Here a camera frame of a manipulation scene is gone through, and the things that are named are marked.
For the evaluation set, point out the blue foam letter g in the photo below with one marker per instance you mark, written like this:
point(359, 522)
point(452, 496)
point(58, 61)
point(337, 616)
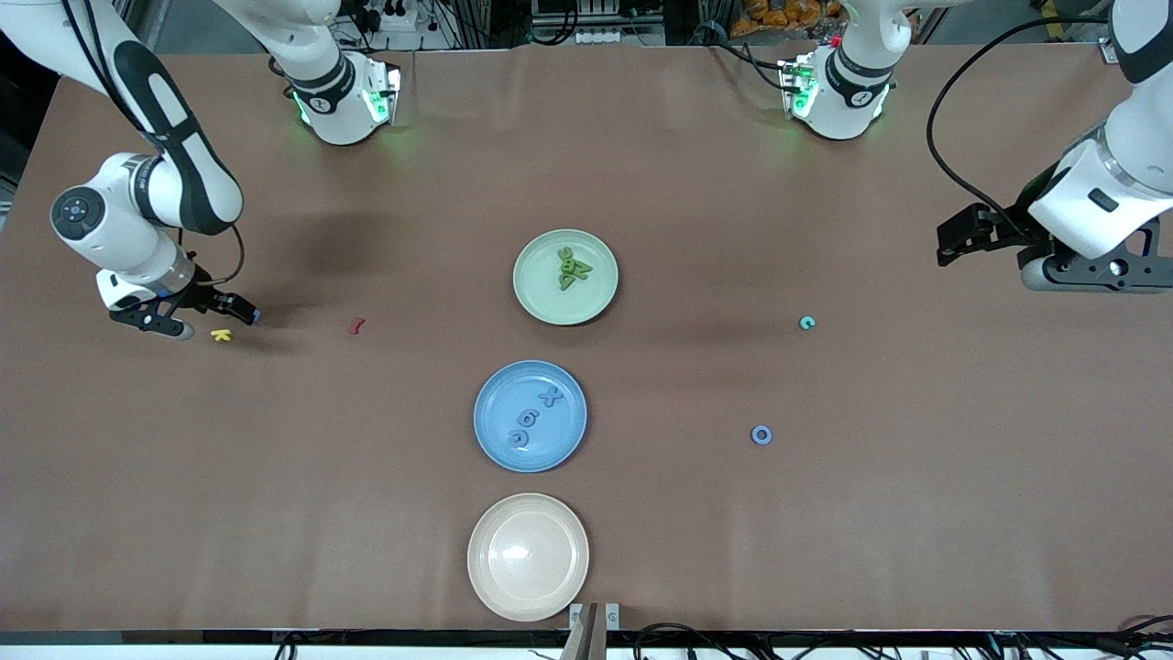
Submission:
point(527, 419)

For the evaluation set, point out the blue foam letter e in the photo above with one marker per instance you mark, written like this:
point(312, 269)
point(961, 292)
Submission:
point(511, 438)

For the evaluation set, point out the orange snack bags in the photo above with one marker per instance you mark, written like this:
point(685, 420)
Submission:
point(788, 14)

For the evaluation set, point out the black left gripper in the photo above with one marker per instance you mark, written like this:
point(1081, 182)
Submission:
point(1011, 233)

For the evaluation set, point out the white power strip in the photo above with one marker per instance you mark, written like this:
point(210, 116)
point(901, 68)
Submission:
point(399, 16)

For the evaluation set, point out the blue plate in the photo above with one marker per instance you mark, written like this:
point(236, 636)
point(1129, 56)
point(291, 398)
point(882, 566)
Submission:
point(559, 440)

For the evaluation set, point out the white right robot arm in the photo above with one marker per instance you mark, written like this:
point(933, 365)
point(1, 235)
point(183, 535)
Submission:
point(174, 165)

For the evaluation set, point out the beige plate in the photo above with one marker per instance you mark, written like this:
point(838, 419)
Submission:
point(528, 557)

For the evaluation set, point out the blue foam letter x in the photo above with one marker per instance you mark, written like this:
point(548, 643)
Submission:
point(549, 397)

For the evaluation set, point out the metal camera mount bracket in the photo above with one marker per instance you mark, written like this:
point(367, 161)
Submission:
point(594, 637)

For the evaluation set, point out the light green plate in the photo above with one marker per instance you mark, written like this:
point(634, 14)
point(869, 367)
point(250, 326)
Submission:
point(596, 298)

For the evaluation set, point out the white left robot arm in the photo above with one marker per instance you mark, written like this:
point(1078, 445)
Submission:
point(1127, 174)

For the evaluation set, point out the green foam letter N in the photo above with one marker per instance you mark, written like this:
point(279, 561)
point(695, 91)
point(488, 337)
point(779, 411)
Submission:
point(582, 269)

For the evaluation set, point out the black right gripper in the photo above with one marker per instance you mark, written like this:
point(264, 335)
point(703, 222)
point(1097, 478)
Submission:
point(199, 295)

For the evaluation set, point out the blue foam letter O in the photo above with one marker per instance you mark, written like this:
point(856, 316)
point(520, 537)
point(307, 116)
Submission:
point(754, 434)

